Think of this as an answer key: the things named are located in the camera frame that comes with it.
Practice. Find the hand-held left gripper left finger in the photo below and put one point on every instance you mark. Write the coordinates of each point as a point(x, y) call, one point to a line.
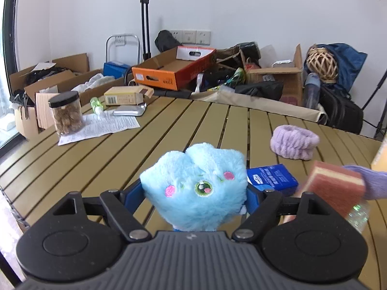
point(133, 195)

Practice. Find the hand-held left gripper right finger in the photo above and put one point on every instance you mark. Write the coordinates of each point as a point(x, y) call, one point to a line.
point(253, 196)

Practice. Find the blue and yellow plush toy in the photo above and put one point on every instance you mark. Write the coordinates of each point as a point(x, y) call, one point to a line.
point(193, 184)

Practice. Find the purple fluffy headband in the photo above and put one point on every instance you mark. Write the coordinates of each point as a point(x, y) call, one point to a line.
point(293, 143)

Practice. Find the crushed clear plastic bottle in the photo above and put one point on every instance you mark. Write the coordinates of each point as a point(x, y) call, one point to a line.
point(358, 216)

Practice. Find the purple satin cloth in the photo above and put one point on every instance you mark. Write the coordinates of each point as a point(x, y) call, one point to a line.
point(369, 181)

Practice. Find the blue cardboard box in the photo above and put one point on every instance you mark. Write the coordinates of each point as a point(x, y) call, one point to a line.
point(272, 179)

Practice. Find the printed paper sheet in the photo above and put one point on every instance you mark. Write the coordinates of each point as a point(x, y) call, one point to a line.
point(99, 127)

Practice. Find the tan folding table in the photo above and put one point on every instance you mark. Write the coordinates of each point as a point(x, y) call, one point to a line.
point(181, 127)

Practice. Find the silver foil pouch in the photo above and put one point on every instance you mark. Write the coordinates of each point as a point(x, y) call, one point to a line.
point(130, 111)

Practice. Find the beige canvas cloth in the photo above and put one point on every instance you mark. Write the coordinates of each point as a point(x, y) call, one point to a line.
point(266, 107)

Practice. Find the small green bottle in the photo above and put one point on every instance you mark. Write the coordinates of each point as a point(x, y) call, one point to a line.
point(97, 104)

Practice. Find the small tan cardboard box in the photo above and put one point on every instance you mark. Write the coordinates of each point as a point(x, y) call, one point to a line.
point(124, 95)

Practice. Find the clear jar with black lid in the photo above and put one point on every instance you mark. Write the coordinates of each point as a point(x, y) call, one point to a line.
point(65, 114)

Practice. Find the black folded bag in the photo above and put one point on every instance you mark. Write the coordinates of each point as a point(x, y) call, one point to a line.
point(258, 89)

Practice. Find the white plastic bag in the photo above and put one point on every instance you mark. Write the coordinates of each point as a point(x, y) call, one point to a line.
point(96, 81)

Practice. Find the grey blue water bottle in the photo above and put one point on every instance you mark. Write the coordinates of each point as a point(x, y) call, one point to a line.
point(311, 92)

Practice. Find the brown cardboard box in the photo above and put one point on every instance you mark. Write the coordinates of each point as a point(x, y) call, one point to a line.
point(281, 80)

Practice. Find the black backpack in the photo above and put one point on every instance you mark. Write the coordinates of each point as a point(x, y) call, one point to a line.
point(338, 108)

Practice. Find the blue storage box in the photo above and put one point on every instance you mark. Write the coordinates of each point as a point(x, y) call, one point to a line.
point(116, 69)

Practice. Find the orange cardboard tray box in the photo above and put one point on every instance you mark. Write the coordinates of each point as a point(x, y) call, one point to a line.
point(169, 72)

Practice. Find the large open cardboard box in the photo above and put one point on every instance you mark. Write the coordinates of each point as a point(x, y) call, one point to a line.
point(25, 120)

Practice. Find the black box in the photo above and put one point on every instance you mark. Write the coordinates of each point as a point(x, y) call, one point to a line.
point(249, 50)

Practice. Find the woven rattan ball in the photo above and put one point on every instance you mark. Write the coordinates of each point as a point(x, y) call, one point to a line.
point(322, 63)

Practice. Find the black tripod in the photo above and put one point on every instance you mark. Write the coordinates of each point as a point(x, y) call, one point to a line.
point(374, 92)

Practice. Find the dark blue backpack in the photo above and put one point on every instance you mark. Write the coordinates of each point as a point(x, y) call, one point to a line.
point(347, 63)

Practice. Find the silver metal tube frame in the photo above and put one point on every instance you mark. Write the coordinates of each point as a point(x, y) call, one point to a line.
point(107, 51)

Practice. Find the white wall socket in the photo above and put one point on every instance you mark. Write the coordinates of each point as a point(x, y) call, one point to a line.
point(189, 36)
point(203, 37)
point(176, 32)
point(120, 40)

